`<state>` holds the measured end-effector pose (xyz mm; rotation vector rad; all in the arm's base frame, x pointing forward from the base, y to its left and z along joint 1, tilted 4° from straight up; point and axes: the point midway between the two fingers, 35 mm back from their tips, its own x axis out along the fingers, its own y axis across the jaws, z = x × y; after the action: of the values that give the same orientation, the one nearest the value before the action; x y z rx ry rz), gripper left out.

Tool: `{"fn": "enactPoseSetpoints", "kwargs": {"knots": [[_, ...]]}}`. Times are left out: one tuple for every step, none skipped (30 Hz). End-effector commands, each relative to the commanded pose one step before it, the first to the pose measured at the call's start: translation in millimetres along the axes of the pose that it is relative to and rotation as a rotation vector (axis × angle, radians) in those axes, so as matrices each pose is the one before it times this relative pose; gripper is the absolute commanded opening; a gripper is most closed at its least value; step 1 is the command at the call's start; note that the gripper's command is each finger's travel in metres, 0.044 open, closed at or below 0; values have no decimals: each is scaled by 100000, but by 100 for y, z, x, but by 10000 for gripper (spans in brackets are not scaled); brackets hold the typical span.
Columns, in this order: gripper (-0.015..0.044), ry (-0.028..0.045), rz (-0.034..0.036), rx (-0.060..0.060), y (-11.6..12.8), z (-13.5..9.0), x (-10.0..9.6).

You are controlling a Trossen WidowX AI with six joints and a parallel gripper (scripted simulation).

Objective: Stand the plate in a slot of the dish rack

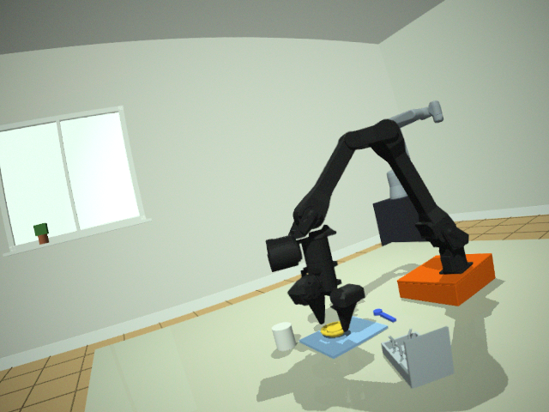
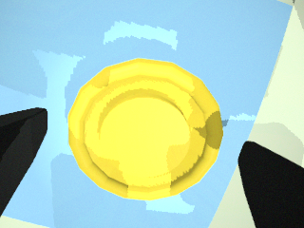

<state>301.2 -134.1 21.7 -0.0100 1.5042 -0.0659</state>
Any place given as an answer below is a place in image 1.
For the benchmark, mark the yellow plate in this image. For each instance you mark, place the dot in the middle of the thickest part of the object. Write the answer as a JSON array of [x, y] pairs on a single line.
[[333, 329]]

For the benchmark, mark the light blue mat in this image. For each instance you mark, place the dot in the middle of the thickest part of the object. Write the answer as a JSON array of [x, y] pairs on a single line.
[[359, 331]]

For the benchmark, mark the blue spoon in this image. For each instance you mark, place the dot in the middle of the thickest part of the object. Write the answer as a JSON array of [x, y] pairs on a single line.
[[384, 315]]

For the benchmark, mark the white cylinder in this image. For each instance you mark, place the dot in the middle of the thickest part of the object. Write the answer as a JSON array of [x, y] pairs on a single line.
[[284, 337]]

